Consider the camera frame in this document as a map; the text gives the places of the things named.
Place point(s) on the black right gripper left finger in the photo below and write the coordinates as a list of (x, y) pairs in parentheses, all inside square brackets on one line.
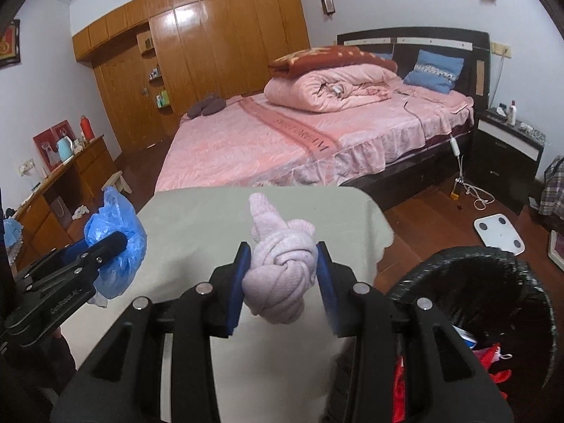
[(210, 309)]

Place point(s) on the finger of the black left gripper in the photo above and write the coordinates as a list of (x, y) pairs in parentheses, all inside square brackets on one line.
[(81, 257)]

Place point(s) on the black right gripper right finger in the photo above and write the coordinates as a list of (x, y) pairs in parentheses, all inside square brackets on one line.
[(363, 375)]

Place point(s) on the blue plastic bag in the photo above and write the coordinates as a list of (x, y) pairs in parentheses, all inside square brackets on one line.
[(117, 214)]

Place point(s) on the pink knotted sock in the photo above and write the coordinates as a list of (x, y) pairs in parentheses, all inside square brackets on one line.
[(283, 264)]

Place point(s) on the black trash bin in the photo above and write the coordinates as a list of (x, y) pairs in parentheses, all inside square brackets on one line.
[(498, 299)]

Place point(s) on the wooden desk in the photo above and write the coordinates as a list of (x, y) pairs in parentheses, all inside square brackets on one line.
[(57, 211)]

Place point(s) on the beige table cloth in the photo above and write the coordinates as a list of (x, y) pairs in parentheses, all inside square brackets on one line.
[(277, 365)]

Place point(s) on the small white stool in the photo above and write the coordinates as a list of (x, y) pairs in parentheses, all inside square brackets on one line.
[(118, 181)]

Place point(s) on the light blue kettle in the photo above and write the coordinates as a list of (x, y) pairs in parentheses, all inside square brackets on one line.
[(65, 148)]

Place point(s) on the blue white package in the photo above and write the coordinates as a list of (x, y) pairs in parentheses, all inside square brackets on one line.
[(467, 337)]

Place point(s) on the red picture on desk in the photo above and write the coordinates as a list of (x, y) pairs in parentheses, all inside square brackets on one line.
[(45, 143)]

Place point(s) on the red thermos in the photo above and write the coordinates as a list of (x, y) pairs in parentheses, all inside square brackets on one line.
[(86, 128)]

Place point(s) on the white bathroom scale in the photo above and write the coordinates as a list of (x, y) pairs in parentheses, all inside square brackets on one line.
[(498, 232)]

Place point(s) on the grey slippers on bed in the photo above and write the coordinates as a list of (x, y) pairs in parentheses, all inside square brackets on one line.
[(210, 105)]

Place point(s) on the bed with pink sheet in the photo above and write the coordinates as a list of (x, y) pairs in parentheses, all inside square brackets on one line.
[(390, 149)]

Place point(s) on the black nightstand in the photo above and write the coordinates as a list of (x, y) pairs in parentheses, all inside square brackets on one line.
[(504, 160)]

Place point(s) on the plaid cloth covered chair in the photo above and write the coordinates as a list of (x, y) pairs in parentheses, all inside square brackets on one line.
[(552, 196)]

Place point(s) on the folded pink quilt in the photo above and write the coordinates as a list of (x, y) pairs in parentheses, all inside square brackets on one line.
[(333, 90)]

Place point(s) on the blue pillow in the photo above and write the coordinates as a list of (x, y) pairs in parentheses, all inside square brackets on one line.
[(437, 73)]

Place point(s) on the white lotion bottle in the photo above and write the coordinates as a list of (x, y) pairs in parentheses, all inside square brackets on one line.
[(511, 114)]

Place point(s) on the wooden wardrobe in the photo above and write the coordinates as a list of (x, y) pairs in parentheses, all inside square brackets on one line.
[(153, 59)]

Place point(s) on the red patterned blanket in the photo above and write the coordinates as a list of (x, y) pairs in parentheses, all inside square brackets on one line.
[(294, 65)]

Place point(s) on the framed red wall picture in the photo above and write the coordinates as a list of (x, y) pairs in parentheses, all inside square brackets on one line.
[(10, 45)]

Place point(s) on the wall thermostat box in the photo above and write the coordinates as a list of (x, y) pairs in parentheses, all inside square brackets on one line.
[(328, 7)]

